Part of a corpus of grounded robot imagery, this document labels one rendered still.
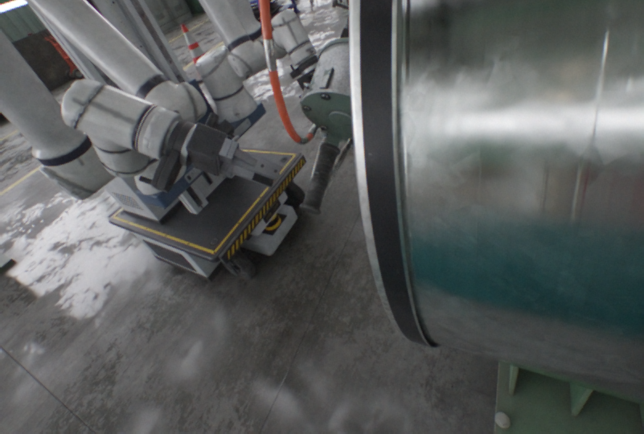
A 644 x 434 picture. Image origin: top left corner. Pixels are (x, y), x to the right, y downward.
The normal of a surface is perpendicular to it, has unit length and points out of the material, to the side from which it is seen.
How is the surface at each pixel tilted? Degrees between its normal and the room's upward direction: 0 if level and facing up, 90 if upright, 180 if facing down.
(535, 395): 0
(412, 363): 0
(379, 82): 61
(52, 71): 90
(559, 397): 0
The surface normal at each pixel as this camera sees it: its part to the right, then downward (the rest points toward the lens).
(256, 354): -0.29, -0.75
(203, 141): 0.26, -0.20
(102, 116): 0.10, 0.24
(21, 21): 0.86, 0.06
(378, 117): -0.50, 0.27
